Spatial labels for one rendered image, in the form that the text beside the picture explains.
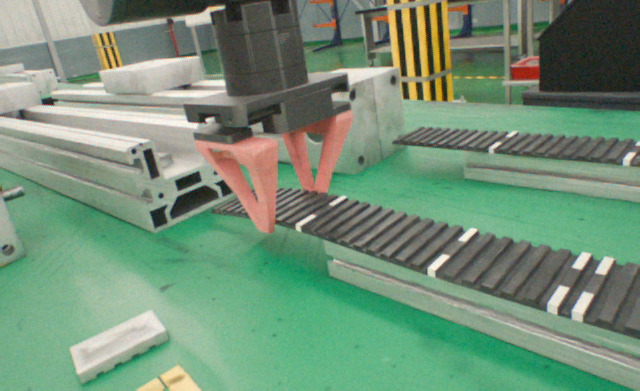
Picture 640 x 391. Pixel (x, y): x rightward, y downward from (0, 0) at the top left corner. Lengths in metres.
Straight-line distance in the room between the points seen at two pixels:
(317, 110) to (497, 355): 0.18
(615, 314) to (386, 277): 0.13
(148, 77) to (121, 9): 0.55
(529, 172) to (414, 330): 0.21
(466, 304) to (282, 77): 0.17
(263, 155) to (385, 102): 0.27
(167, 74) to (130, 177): 0.39
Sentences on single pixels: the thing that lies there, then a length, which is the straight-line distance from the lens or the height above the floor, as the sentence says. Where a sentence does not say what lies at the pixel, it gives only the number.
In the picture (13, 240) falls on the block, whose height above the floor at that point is 0.80.
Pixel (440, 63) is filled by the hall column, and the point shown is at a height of 0.38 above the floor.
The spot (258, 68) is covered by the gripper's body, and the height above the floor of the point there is 0.92.
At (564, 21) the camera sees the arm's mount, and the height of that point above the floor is 0.88.
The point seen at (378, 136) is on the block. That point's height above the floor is 0.81.
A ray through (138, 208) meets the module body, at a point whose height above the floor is 0.80.
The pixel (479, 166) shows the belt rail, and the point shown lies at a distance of 0.46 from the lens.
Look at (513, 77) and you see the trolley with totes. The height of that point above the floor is 0.28.
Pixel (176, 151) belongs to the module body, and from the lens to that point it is 0.53.
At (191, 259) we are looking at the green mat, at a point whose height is 0.78.
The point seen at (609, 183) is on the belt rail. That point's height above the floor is 0.79.
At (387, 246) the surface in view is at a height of 0.81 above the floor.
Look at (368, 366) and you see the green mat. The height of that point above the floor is 0.78.
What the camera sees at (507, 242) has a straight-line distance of 0.29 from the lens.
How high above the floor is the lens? 0.95
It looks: 20 degrees down
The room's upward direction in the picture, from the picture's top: 10 degrees counter-clockwise
